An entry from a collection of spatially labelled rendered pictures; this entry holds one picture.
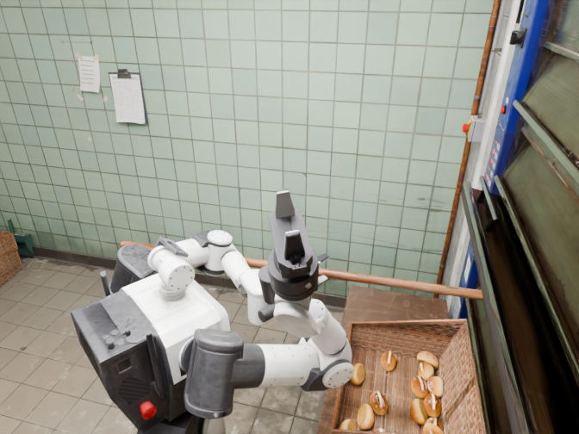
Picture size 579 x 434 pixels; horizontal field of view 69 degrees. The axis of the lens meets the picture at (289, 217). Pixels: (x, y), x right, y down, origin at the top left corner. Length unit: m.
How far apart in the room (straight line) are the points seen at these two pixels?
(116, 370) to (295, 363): 0.37
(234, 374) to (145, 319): 0.24
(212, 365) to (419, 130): 1.93
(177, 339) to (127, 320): 0.12
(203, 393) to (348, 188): 1.96
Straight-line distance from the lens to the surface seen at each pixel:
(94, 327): 1.04
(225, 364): 0.89
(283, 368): 0.96
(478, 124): 2.17
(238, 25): 2.60
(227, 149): 2.79
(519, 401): 0.86
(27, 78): 3.50
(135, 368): 1.00
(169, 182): 3.09
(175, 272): 0.96
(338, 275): 1.44
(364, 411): 1.78
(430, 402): 1.86
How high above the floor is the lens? 2.05
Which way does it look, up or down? 28 degrees down
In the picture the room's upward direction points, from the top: straight up
